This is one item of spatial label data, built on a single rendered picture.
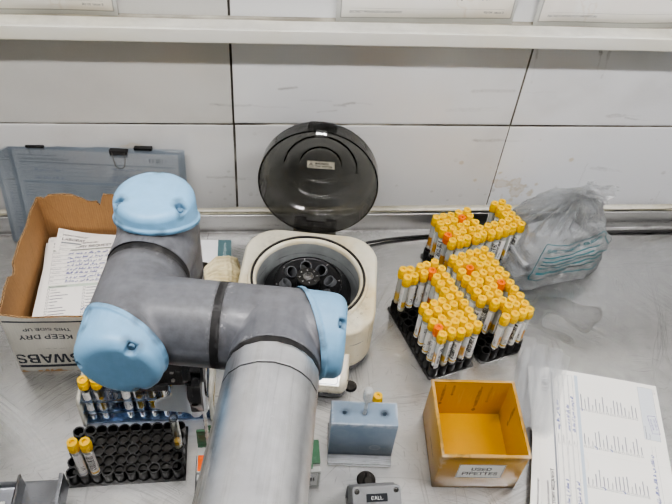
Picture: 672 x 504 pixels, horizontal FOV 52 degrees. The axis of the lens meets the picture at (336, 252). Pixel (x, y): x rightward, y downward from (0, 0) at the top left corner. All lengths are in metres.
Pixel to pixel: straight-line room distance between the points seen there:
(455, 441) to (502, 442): 0.08
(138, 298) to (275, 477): 0.20
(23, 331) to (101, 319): 0.63
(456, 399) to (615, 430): 0.27
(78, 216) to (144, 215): 0.76
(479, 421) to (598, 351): 0.30
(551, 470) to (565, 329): 0.31
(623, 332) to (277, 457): 1.05
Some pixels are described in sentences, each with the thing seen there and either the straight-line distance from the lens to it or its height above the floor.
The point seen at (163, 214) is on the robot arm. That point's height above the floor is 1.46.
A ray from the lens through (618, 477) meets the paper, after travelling 1.23.
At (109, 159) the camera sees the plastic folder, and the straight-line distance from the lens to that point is 1.35.
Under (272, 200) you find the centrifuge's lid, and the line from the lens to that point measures 1.31.
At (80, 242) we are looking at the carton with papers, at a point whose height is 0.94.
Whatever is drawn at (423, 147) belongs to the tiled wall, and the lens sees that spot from 1.36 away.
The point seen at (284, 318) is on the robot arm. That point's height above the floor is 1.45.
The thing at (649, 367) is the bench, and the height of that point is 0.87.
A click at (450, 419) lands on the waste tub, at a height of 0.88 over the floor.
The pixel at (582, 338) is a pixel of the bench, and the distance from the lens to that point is 1.39.
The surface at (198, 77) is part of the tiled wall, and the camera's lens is 1.25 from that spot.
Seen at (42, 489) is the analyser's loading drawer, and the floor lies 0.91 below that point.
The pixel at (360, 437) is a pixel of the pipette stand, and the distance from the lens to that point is 1.09.
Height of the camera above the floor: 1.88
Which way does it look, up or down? 45 degrees down
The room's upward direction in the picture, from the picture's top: 6 degrees clockwise
